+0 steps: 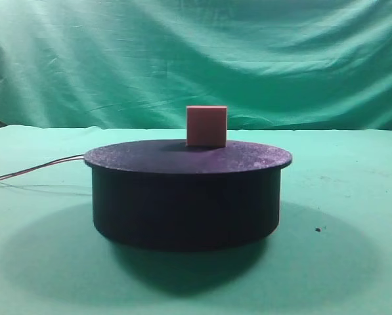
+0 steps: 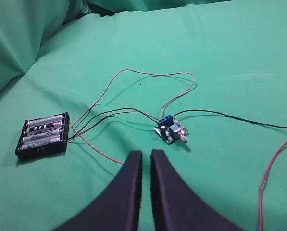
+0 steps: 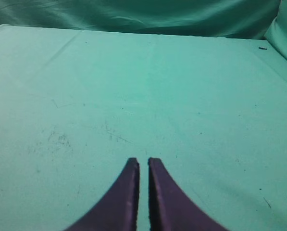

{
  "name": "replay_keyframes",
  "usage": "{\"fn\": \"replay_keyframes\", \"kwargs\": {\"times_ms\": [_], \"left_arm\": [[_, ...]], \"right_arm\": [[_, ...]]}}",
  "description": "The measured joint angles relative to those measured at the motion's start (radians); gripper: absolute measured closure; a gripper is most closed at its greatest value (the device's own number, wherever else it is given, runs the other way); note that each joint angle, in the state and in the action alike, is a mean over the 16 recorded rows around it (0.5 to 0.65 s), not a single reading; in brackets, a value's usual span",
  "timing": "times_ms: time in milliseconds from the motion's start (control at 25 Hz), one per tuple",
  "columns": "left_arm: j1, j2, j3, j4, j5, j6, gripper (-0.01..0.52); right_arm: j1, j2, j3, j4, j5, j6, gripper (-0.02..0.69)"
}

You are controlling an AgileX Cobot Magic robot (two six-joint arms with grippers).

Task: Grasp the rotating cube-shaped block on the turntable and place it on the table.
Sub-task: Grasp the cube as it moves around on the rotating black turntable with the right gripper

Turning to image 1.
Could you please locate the green backdrop cloth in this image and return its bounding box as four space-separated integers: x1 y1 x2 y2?
0 1 392 130

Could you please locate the black round turntable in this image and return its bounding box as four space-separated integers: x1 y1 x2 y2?
83 139 292 252

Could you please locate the dark thin wire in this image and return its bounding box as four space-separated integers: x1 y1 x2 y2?
0 158 86 186

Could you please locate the pink cube block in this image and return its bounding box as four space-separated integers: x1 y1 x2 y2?
186 106 228 148

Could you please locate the red thin wire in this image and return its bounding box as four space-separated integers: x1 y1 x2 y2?
0 155 85 180

